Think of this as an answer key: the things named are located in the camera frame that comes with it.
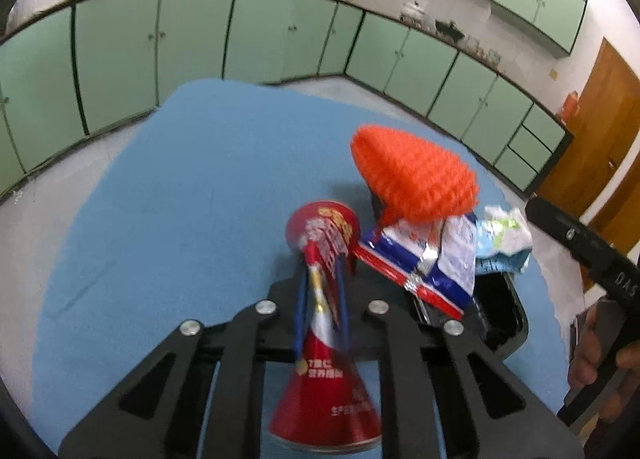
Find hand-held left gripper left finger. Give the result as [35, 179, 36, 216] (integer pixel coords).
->
[59, 251, 311, 459]

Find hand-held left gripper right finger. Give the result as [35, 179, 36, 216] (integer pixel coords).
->
[335, 259, 586, 459]

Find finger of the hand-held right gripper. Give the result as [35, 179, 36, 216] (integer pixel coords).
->
[525, 196, 599, 266]

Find light blue wrapper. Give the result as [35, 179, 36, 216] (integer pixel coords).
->
[474, 222, 531, 274]

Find red snack packet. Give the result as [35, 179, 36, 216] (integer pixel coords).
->
[269, 200, 383, 452]

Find black plastic tray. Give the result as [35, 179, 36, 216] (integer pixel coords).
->
[370, 192, 530, 357]

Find blue white red snack wrapper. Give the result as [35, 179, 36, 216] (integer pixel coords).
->
[354, 214, 476, 322]

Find orange foam fruit net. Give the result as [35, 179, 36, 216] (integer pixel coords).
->
[350, 124, 481, 226]

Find person's right hand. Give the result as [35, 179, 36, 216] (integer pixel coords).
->
[568, 302, 640, 423]

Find wooden door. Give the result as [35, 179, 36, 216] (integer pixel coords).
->
[537, 38, 640, 225]

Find red thermos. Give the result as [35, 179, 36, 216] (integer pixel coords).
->
[559, 93, 581, 122]

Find blue scalloped tablecloth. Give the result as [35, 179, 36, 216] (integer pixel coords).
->
[32, 79, 571, 459]

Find glass jars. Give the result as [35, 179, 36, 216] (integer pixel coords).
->
[465, 34, 501, 65]

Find black wok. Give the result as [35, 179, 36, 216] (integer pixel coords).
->
[434, 18, 466, 40]

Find green lower cabinets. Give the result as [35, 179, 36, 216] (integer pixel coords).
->
[0, 0, 573, 197]

